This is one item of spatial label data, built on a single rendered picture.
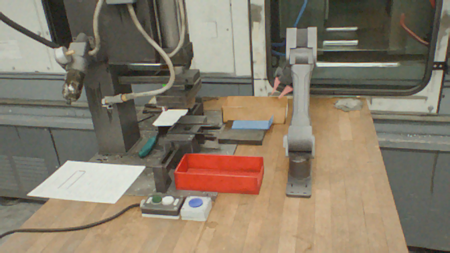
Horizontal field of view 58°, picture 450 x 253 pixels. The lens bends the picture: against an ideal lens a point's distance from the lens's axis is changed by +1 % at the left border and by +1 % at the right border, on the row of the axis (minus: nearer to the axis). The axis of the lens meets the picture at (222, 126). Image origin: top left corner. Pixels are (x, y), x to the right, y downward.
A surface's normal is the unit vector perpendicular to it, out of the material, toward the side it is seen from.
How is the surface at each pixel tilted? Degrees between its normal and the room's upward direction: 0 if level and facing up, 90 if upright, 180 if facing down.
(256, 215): 0
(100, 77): 90
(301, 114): 48
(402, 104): 90
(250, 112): 90
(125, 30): 90
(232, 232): 0
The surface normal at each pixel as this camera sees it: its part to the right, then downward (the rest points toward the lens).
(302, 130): -0.19, -0.29
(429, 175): -0.27, 0.42
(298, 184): -0.07, -0.90
